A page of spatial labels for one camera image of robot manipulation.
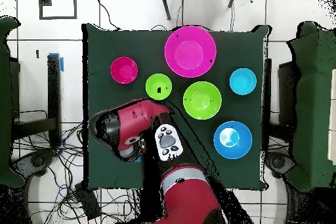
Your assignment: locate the black power box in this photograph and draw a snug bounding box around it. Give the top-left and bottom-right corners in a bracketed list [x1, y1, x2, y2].
[73, 181, 104, 221]

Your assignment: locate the small green bowl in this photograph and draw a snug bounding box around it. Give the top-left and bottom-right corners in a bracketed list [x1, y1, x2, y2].
[144, 73, 173, 101]

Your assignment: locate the dark green table cloth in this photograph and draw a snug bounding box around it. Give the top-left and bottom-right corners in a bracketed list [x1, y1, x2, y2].
[83, 23, 270, 190]

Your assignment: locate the small red-pink bowl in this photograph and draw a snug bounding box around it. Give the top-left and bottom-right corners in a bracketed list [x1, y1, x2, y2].
[110, 56, 139, 85]

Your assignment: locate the large green bowl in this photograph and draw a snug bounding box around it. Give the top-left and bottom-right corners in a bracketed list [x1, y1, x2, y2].
[182, 81, 223, 120]

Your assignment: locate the black wheel base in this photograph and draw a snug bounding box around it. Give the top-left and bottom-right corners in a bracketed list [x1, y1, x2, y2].
[264, 150, 295, 177]
[20, 150, 54, 177]

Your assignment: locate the large blue bowl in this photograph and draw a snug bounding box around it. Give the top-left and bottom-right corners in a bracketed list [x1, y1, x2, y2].
[213, 121, 253, 160]

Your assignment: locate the large pink bowl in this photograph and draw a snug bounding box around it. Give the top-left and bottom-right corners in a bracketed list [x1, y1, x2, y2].
[164, 25, 217, 78]

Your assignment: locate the small light blue bowl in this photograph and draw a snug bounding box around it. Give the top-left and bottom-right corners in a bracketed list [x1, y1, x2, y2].
[229, 68, 258, 96]

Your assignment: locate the green covered side table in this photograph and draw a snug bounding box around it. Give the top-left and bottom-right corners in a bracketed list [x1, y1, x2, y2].
[0, 16, 24, 188]
[287, 21, 336, 192]

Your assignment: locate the tangle of black cables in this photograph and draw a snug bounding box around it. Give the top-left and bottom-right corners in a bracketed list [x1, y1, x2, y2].
[12, 109, 142, 224]

